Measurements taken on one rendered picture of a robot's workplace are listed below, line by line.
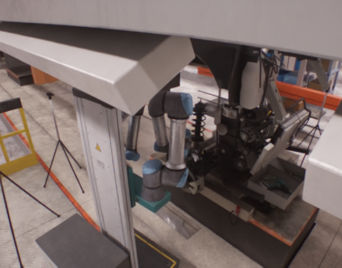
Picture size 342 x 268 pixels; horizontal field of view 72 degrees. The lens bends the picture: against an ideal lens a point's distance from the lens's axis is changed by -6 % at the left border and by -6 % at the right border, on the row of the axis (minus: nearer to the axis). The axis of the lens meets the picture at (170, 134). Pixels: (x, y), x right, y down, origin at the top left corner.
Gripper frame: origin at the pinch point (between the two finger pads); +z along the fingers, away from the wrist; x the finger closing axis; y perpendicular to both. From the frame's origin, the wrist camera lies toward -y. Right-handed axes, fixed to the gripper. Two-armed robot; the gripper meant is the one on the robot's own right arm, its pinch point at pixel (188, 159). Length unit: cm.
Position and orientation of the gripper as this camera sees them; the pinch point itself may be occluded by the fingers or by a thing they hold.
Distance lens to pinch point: 192.7
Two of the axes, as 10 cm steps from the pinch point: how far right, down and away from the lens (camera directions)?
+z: 1.1, 6.1, 7.8
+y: -1.0, 7.9, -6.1
